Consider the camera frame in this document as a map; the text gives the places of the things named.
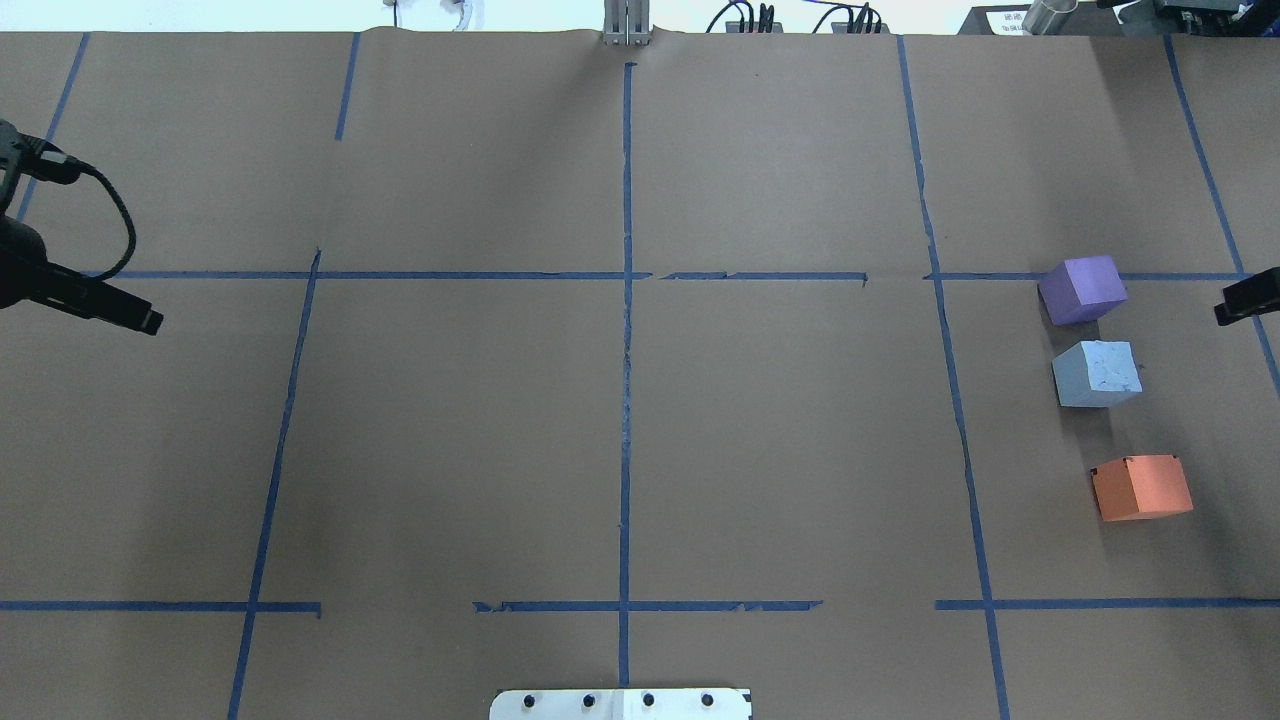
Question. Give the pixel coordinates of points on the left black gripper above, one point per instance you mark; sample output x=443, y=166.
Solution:
x=22, y=262

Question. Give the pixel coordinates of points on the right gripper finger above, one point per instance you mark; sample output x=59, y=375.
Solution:
x=1255, y=295

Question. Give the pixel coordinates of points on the light blue foam block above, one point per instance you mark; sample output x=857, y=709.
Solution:
x=1096, y=373

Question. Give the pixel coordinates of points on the purple foam block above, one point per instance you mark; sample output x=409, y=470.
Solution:
x=1081, y=290

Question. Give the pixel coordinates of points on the orange foam block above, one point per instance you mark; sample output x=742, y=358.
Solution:
x=1141, y=487

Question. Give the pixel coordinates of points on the metal cup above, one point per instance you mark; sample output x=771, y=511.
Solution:
x=1047, y=17

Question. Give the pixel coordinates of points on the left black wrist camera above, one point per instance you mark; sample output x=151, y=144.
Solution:
x=26, y=155

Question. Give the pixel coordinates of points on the aluminium frame post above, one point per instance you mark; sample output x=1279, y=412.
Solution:
x=626, y=23

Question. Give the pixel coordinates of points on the white pedestal column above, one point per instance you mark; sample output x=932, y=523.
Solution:
x=624, y=703

